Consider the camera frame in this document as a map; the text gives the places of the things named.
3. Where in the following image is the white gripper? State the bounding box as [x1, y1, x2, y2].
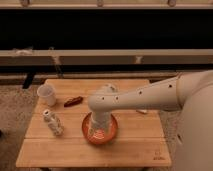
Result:
[89, 111, 112, 140]

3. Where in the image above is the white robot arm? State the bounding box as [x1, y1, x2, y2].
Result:
[88, 70, 213, 171]

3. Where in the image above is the white ceramic cup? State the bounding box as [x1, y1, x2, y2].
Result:
[37, 84, 56, 106]

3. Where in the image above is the orange bowl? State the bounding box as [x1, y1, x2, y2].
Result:
[82, 113, 118, 145]

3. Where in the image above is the small white object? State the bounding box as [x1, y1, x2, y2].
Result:
[136, 109, 148, 115]

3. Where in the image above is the clear plastic bottle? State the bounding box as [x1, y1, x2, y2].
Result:
[43, 109, 63, 136]

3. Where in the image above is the wooden table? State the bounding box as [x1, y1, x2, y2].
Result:
[16, 79, 171, 168]

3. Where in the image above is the wooden rail fence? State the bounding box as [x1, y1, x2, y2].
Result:
[0, 49, 213, 66]

